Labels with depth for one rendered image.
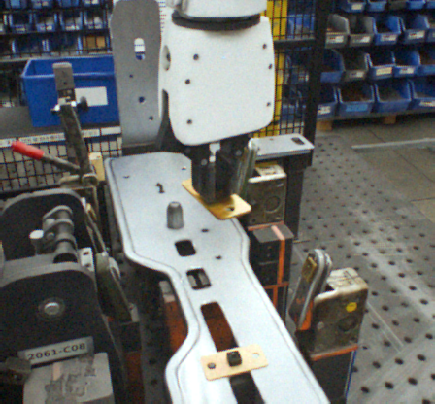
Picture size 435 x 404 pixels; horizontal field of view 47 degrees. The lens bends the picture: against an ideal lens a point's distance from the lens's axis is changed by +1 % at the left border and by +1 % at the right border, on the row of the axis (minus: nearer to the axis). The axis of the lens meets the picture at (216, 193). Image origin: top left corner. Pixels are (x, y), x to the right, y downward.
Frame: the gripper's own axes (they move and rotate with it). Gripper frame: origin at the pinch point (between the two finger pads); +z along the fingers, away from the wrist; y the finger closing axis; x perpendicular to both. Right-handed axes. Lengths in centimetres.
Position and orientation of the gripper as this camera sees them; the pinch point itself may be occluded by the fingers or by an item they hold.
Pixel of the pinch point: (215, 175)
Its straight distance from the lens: 49.4
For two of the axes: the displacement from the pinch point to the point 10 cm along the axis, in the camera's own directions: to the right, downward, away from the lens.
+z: -0.1, 8.5, 5.2
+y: 8.6, -2.6, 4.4
